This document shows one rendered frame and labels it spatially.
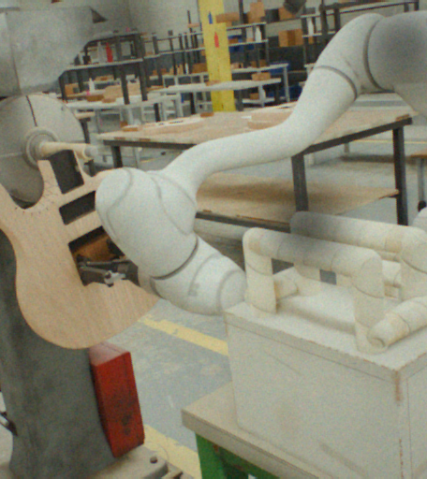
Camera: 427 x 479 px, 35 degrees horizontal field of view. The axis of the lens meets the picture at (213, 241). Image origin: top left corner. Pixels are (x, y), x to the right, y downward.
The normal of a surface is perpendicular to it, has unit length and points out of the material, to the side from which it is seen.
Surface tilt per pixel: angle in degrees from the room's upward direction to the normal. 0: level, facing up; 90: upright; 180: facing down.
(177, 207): 84
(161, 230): 95
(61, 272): 89
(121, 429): 90
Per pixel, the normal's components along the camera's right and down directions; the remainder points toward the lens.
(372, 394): -0.77, 0.27
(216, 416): -0.13, -0.95
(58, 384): 0.65, 0.13
